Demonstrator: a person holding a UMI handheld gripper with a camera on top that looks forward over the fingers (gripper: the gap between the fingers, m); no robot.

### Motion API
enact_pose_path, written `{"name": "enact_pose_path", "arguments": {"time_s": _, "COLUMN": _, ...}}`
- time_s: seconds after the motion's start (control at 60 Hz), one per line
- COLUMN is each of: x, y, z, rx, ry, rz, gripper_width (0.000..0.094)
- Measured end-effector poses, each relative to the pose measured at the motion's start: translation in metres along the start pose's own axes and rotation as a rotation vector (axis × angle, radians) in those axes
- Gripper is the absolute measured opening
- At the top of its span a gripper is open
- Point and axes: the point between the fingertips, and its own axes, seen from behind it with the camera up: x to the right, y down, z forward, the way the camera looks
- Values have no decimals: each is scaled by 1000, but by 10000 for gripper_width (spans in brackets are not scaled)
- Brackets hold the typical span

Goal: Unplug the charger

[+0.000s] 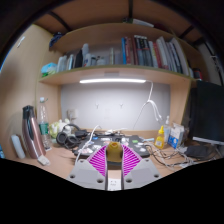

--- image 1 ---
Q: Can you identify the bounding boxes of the black pouch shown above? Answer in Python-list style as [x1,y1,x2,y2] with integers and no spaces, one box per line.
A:
[184,144,213,159]

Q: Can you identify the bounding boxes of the black monitor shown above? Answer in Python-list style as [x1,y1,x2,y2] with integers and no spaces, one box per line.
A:
[189,79,224,146]

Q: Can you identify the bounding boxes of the black headphones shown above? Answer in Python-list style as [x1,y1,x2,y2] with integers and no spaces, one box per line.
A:
[55,123,83,149]

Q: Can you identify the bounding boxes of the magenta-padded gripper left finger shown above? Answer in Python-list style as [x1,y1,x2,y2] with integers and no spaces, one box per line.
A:
[66,144,108,191]

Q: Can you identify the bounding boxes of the white LED light bar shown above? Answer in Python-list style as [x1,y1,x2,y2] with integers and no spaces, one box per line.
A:
[79,78,147,85]

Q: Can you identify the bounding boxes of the yellow charger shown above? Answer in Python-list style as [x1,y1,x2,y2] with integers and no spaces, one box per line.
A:
[105,141,124,164]

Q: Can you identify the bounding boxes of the black cable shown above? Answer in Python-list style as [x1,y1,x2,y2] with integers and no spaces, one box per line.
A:
[94,130,125,139]

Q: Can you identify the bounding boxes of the blue and white box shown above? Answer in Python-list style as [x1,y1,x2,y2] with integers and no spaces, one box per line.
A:
[167,123,185,149]

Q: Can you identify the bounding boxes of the white green crumpled bag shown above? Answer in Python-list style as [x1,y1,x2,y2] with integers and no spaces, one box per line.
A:
[48,118,72,138]

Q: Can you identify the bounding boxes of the tangled desk cables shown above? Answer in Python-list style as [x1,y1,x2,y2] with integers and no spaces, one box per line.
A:
[144,141,201,169]

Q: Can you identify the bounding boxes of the clear pump bottle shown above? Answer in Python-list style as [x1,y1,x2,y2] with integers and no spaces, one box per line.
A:
[162,115,172,144]

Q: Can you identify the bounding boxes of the clear green-label water bottle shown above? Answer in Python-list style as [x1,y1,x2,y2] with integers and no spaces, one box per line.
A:
[37,96,53,152]

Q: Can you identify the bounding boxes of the black sticker-covered laptop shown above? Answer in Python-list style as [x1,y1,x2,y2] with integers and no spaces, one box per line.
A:
[72,133,152,159]

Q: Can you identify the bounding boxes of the white hanging charging cable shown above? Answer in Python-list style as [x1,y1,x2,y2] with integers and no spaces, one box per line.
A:
[132,80,164,131]

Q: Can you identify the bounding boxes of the yellow squeeze bottle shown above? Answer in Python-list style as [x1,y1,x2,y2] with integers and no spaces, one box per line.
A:
[154,125,166,150]

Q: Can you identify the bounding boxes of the white wall outlet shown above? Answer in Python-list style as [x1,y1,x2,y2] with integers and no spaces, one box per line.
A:
[68,108,79,120]

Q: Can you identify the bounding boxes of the small white block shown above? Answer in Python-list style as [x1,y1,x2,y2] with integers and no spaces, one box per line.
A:
[37,154,51,167]

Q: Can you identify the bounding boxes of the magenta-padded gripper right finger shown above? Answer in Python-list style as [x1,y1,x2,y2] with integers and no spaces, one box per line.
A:
[121,144,163,191]

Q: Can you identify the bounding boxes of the white power strip cable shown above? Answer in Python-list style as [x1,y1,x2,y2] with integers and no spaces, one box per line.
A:
[74,124,103,164]

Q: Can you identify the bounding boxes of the wooden shelf unit with books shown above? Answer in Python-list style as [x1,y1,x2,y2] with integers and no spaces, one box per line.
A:
[38,16,204,86]

